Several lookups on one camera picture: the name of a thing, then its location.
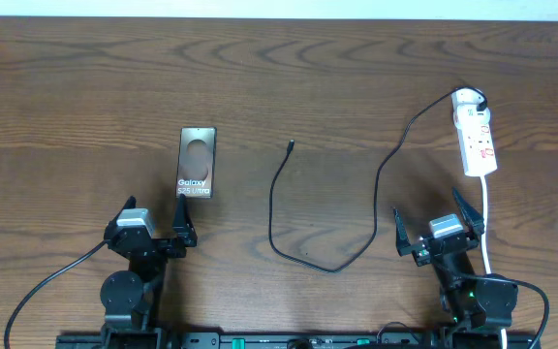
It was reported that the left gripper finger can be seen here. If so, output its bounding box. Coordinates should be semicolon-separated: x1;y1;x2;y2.
108;196;137;228
172;194;198;247

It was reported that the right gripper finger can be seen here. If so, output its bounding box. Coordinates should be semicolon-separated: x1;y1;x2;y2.
393;208;413;256
452;187;485;237

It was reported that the black USB charging cable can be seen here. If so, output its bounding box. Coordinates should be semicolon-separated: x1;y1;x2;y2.
267;86;489;274

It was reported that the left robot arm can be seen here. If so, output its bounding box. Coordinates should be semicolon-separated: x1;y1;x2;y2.
100;194;198;348

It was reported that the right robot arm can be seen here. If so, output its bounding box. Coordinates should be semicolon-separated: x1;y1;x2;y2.
393;190;518;348

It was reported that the white power strip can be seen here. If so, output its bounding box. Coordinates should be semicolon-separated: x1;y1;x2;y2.
453;104;498;177

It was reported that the white power strip cord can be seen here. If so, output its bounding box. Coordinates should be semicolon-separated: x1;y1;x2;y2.
479;174;509;349

